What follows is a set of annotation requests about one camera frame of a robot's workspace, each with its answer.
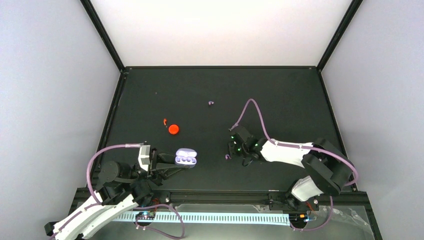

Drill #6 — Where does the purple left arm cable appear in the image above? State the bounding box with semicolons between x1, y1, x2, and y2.
49;143;186;240

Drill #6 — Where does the black enclosure frame post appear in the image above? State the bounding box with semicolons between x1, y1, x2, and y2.
80;0;125;72

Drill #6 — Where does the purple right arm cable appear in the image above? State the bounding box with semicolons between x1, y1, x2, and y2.
228;98;360;232

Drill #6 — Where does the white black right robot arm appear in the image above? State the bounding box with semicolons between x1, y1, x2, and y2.
228;125;357;211

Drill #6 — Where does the lavender earbud charging case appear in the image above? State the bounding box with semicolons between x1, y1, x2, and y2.
174;148;198;168

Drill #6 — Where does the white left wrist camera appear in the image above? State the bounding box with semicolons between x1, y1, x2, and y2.
137;144;151;172

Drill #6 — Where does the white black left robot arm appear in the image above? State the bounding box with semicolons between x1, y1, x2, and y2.
44;143;198;240

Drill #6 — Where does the black front frame rail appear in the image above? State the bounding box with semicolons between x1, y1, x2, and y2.
69;187;371;213

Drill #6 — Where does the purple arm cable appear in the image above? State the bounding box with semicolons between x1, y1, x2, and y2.
228;98;360;232
49;143;186;240

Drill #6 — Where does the light blue slotted cable duct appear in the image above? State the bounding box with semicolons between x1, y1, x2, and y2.
113;211;290;226

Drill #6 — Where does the orange round case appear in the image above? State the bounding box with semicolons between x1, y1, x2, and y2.
168;124;180;135

